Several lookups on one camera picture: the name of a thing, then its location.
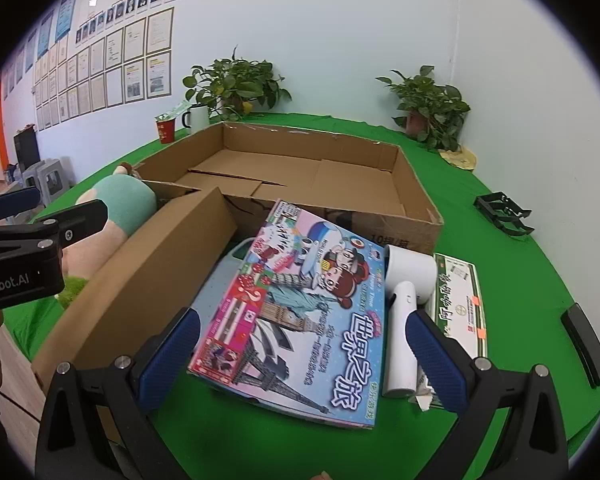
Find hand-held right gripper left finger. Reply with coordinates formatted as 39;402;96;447
35;307;201;480

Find pastel plush toy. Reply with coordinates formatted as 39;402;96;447
55;162;159;311

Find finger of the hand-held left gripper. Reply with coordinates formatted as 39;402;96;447
0;186;41;227
0;199;109;261

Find brown cardboard box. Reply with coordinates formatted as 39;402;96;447
30;121;445;448

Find black case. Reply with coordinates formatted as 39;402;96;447
560;303;600;390

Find colourful board game box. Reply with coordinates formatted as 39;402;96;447
186;199;387;431

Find black plastic holder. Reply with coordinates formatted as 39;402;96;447
473;190;535;238

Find black monitor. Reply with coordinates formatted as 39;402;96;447
13;130;41;171

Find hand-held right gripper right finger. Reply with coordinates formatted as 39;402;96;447
405;307;569;480

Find grey plastic stools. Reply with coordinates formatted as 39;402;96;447
22;157;76;207

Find red paper cup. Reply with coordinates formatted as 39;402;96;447
154;115;177;145

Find white hair dryer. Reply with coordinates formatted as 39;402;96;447
382;244;439;400

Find potted plant in red pot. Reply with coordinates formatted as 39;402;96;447
375;65;472;152

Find white and green medicine box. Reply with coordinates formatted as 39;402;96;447
414;253;490;412

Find green and white packet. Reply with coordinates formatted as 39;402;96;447
157;100;191;122

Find wall of framed certificates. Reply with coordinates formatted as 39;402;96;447
31;7;174;132

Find bushy potted plant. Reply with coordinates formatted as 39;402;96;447
182;47;292;122

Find white plastic board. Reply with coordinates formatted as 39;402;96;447
214;237;261;288

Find white mug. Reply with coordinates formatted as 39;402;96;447
181;104;210;135

